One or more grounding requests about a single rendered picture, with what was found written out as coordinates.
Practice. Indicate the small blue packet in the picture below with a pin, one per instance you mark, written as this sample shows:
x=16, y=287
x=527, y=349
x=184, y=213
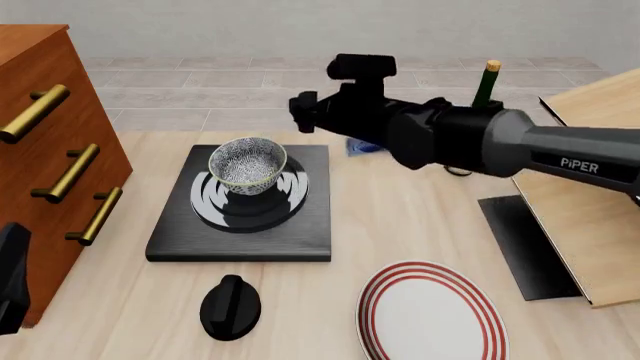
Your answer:
x=361, y=149

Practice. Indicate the round black stove knob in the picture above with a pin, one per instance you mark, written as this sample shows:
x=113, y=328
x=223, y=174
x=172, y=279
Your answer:
x=230, y=307

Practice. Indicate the patterned black white bowl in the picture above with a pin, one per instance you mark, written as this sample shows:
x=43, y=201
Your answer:
x=245, y=165

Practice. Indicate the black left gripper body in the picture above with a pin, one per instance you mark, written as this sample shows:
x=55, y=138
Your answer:
x=12, y=317

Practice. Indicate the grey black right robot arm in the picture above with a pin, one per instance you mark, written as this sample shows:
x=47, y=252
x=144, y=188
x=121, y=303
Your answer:
x=550, y=150

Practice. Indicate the flat black stove plate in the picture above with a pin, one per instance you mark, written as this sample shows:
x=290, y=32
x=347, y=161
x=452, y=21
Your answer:
x=180, y=232

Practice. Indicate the white plate with red rings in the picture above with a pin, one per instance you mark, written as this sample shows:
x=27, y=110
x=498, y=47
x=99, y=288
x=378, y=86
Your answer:
x=430, y=315

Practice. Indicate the wooden cabinet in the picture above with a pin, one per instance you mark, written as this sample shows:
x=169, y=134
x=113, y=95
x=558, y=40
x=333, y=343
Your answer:
x=30, y=63

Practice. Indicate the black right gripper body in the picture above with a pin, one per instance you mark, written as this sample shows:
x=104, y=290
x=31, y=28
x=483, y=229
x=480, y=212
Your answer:
x=304, y=112

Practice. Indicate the green bottle with cork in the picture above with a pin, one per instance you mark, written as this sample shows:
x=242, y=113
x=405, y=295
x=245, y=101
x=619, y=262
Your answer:
x=486, y=88

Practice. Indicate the pale wooden rack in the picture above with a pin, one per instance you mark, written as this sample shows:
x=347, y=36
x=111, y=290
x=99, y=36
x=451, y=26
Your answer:
x=570, y=232

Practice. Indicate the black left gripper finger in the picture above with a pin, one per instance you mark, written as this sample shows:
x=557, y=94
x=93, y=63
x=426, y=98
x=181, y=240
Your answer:
x=14, y=258

